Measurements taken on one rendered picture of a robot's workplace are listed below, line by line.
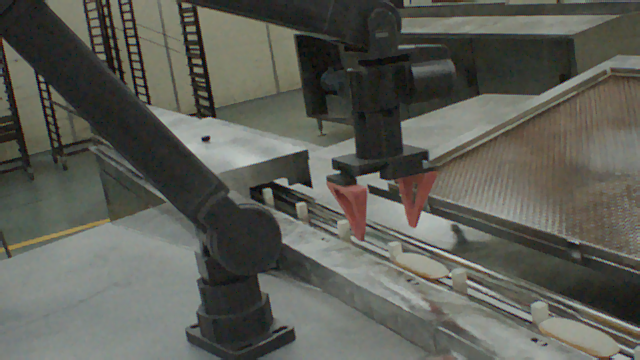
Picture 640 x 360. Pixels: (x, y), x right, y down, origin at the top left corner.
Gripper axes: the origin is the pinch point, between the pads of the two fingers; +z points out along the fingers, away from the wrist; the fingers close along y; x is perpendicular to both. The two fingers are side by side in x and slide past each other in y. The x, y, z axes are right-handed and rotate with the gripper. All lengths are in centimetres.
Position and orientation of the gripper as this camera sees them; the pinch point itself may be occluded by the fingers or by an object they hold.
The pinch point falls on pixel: (386, 227)
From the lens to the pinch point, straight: 98.7
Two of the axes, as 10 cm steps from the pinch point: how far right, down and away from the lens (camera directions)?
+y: -8.9, 2.0, -4.2
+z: 1.0, 9.7, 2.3
